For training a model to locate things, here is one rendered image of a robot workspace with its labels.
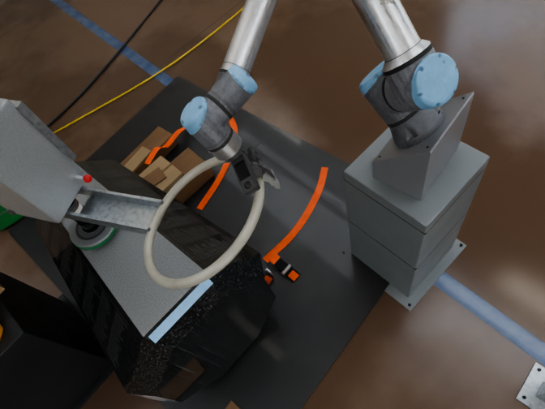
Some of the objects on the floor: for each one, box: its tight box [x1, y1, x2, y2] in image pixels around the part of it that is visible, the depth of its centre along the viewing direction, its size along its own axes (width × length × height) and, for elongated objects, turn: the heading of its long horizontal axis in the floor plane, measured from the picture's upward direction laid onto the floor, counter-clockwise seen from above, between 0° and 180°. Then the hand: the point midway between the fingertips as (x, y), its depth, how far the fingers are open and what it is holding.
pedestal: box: [0, 272, 114, 409], centre depth 208 cm, size 66×66×74 cm
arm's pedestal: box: [342, 127, 490, 312], centre depth 197 cm, size 50×50×85 cm
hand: (270, 192), depth 127 cm, fingers closed on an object, 5 cm apart
